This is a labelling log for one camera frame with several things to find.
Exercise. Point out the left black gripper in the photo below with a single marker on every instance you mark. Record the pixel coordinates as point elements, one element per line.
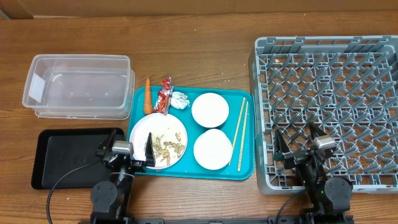
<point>148,158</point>

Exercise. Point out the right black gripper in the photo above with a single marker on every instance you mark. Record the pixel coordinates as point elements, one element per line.
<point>280,147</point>

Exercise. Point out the orange carrot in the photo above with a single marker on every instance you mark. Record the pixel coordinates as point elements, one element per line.
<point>147,98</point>

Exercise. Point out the wooden chopstick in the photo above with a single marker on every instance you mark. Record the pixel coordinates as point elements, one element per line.
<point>242,139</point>
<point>237,127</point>

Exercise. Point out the white bowl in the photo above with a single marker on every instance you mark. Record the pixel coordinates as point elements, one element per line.
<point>212,149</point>

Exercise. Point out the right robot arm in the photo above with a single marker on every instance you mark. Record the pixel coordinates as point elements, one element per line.
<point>330,196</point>

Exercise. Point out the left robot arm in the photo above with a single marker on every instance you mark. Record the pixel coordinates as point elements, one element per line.
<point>110,198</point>

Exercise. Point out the grey dishwasher rack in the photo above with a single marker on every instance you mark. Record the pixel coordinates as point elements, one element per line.
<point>347,86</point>

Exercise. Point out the peanuts pile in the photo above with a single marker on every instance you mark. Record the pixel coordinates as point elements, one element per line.
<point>168,148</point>

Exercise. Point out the pink plate with food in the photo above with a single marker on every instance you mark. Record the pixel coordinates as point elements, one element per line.
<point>156,123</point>

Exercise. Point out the red snack wrapper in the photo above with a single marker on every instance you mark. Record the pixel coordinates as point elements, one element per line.
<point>164,97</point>

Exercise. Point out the teal serving tray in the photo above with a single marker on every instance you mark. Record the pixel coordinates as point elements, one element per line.
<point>187,166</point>

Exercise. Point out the black tray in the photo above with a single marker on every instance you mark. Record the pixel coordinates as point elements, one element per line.
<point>66,158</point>

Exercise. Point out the crumpled white tissue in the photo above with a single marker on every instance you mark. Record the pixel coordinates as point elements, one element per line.
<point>179,100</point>

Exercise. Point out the clear plastic bin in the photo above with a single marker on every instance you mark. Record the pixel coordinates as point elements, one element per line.
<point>80,86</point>

